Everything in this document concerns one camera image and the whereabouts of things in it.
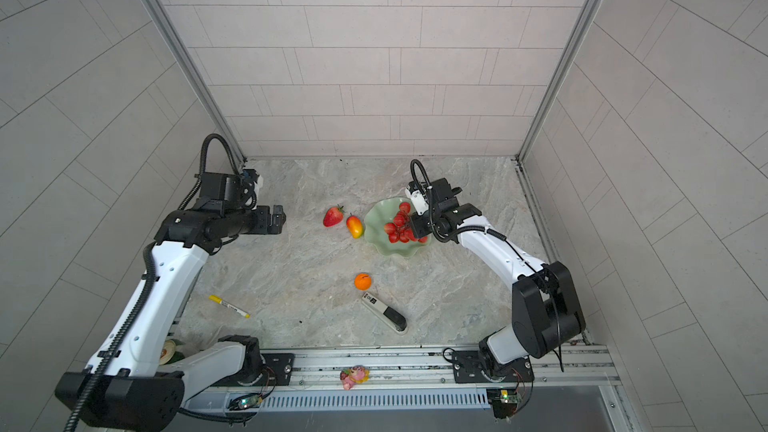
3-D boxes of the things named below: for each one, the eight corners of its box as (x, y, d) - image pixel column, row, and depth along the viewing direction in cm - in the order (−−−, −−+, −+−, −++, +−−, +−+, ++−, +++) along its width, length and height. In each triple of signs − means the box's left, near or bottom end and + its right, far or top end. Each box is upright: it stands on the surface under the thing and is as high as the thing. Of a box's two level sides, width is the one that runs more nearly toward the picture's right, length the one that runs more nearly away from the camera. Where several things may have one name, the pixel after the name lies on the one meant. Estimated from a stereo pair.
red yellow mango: (353, 240, 96) (352, 234, 93) (345, 225, 100) (343, 219, 97) (366, 233, 98) (365, 228, 95) (357, 219, 101) (356, 213, 99)
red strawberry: (324, 227, 99) (322, 220, 96) (327, 211, 103) (325, 204, 100) (342, 227, 99) (340, 221, 96) (344, 211, 103) (342, 204, 100)
